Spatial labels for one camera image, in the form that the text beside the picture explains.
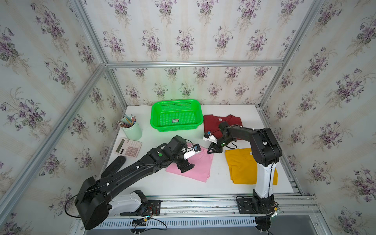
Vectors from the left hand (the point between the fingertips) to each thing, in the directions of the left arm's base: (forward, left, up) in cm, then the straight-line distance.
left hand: (192, 157), depth 77 cm
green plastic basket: (+43, +11, -14) cm, 46 cm away
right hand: (+12, -13, -14) cm, 23 cm away
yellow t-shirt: (0, -31, -12) cm, 33 cm away
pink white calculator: (+13, +41, -12) cm, 45 cm away
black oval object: (+1, +47, -15) cm, 49 cm away
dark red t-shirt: (+34, -16, -12) cm, 39 cm away
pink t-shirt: (+3, -7, -13) cm, 15 cm away
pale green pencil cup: (+19, +37, 0) cm, 42 cm away
